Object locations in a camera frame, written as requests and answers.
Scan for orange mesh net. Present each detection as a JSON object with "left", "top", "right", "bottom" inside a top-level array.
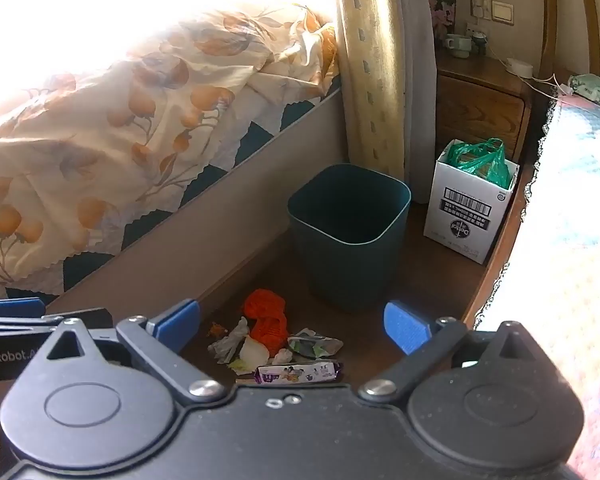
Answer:
[{"left": 242, "top": 288, "right": 288, "bottom": 353}]

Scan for white cardboard box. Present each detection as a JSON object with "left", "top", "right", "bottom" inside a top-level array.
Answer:
[{"left": 424, "top": 139, "right": 521, "bottom": 265}]

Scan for dark green trash bin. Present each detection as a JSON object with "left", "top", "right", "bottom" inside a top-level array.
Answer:
[{"left": 286, "top": 162, "right": 412, "bottom": 311}]

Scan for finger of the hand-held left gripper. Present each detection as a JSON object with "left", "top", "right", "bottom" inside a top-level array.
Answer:
[{"left": 0, "top": 297, "right": 63, "bottom": 334}]

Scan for pale green mug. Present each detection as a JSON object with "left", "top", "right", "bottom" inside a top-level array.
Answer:
[{"left": 442, "top": 34, "right": 473, "bottom": 58}]

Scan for floral bed sheet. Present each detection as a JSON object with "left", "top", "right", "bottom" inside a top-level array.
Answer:
[{"left": 0, "top": 2, "right": 341, "bottom": 301}]

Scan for purple snack wrapper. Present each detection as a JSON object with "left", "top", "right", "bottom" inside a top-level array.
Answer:
[{"left": 255, "top": 360, "right": 343, "bottom": 386}]

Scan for white snack packets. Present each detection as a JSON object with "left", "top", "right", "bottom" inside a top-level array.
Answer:
[{"left": 208, "top": 316, "right": 251, "bottom": 365}]

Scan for crochet bed cover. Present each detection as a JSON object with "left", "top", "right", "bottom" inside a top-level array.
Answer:
[{"left": 472, "top": 92, "right": 600, "bottom": 480}]

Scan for white cable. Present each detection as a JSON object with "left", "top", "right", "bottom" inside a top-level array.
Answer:
[{"left": 466, "top": 20, "right": 573, "bottom": 98}]

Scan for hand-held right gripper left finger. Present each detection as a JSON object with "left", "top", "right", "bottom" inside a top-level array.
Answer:
[{"left": 45, "top": 299, "right": 227, "bottom": 406}]

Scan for white wall switch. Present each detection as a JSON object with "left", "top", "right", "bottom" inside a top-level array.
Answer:
[{"left": 491, "top": 2, "right": 515, "bottom": 26}]

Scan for pale cabbage piece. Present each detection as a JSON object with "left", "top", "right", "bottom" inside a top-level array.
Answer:
[{"left": 228, "top": 335, "right": 271, "bottom": 376}]

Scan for flower picture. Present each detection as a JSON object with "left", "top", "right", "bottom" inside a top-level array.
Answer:
[{"left": 425, "top": 0, "right": 457, "bottom": 46}]

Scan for wooden nightstand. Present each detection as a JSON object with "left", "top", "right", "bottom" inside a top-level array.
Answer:
[{"left": 432, "top": 50, "right": 536, "bottom": 206}]

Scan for green plastic bag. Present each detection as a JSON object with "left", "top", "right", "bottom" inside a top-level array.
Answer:
[{"left": 447, "top": 137, "right": 512, "bottom": 188}]

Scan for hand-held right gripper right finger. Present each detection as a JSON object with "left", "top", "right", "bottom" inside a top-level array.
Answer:
[{"left": 358, "top": 301, "right": 536, "bottom": 403}]

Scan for crumpled white green wrapper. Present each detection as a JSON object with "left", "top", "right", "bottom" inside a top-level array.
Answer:
[{"left": 287, "top": 328, "right": 344, "bottom": 359}]

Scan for white power adapter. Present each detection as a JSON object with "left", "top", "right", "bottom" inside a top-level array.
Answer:
[{"left": 505, "top": 57, "right": 533, "bottom": 78}]

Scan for grey sheer curtain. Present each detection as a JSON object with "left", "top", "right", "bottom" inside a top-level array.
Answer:
[{"left": 392, "top": 0, "right": 438, "bottom": 206}]

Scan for small dark ornament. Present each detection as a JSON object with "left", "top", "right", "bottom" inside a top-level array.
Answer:
[{"left": 467, "top": 27, "right": 488, "bottom": 55}]

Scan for yellow patterned curtain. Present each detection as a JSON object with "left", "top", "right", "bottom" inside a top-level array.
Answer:
[{"left": 335, "top": 0, "right": 406, "bottom": 181}]

